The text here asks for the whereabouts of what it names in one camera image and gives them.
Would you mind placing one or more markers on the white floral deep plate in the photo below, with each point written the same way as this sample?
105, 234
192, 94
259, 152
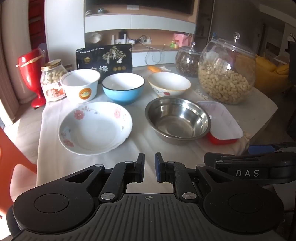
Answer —
94, 129

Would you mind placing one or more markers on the orange chopstick packet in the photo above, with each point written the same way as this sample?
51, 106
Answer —
154, 68

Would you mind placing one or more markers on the black snack bag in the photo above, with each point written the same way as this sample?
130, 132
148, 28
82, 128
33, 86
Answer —
115, 58

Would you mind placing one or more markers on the red goblet-shaped bin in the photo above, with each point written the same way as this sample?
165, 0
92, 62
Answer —
30, 69

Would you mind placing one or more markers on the clear jar of sunflower seeds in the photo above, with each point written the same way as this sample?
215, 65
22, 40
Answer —
185, 62

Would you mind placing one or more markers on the pink box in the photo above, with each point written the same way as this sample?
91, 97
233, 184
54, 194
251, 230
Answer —
182, 39

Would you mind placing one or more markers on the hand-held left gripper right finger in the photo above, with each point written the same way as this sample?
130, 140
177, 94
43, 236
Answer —
158, 166

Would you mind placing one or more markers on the orange plastic chair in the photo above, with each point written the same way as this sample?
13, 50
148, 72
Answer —
11, 157

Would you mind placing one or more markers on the large clear jar of peanuts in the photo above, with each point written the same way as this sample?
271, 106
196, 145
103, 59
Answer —
224, 81

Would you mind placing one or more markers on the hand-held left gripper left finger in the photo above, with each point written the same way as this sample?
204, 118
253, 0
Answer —
140, 166

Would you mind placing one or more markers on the white paper bowl orange logo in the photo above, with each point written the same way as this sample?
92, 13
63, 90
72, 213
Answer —
79, 91

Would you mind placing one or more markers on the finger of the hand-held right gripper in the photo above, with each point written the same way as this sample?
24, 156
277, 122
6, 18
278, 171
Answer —
215, 157
260, 148

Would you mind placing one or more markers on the stainless steel bowl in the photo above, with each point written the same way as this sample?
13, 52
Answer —
178, 118

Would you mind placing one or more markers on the white tablecloth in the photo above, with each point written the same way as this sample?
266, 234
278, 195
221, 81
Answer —
138, 148

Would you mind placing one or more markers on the small peanut jar gold lid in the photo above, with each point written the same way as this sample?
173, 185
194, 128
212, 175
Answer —
52, 78

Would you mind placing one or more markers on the white television cabinet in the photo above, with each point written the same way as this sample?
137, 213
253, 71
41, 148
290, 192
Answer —
138, 22

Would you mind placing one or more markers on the blue enamel bowl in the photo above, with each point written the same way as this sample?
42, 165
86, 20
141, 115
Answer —
122, 95

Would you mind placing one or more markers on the white floral bowl yellow rim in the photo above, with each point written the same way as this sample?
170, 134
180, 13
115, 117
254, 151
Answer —
168, 82

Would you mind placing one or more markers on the yellow cushion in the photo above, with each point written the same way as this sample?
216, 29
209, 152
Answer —
270, 67

